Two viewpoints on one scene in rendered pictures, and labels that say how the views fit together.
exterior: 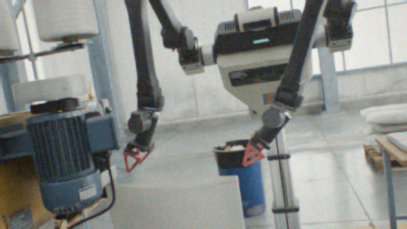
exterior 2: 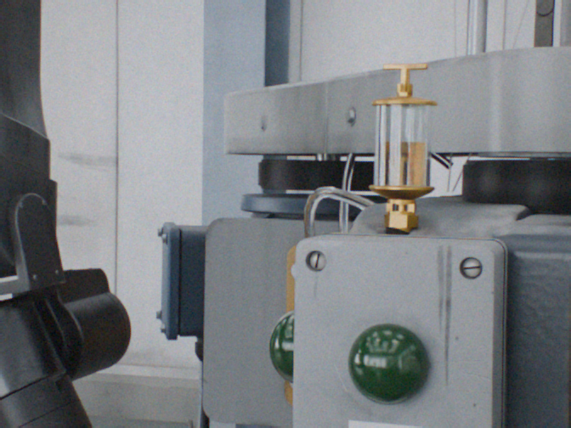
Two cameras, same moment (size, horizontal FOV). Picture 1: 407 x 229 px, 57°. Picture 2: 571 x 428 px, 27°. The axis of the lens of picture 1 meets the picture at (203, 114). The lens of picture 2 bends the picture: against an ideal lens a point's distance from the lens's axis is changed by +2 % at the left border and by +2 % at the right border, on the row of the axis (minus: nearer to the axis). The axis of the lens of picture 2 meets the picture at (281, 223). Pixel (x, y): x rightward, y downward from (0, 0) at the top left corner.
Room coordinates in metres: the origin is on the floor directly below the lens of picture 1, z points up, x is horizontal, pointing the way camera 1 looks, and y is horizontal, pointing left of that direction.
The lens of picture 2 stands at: (1.94, 0.39, 1.36)
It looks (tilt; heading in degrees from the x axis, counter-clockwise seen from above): 3 degrees down; 184
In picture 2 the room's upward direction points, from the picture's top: 1 degrees clockwise
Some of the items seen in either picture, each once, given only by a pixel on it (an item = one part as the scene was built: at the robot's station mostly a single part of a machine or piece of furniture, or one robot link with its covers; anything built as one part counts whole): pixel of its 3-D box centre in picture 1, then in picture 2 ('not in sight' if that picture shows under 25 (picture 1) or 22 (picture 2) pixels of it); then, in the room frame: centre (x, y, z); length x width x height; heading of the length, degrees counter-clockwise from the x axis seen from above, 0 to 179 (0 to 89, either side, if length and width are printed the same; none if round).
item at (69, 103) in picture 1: (55, 106); (327, 177); (0.95, 0.37, 1.35); 0.12 x 0.12 x 0.04
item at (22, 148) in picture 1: (24, 141); not in sight; (0.93, 0.46, 1.27); 0.12 x 0.09 x 0.09; 167
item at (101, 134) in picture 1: (104, 136); (205, 292); (0.97, 0.27, 1.25); 0.10 x 0.08 x 0.12; 12
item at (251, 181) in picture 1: (241, 177); not in sight; (3.50, -0.26, 0.32); 0.51 x 0.48 x 0.65; 167
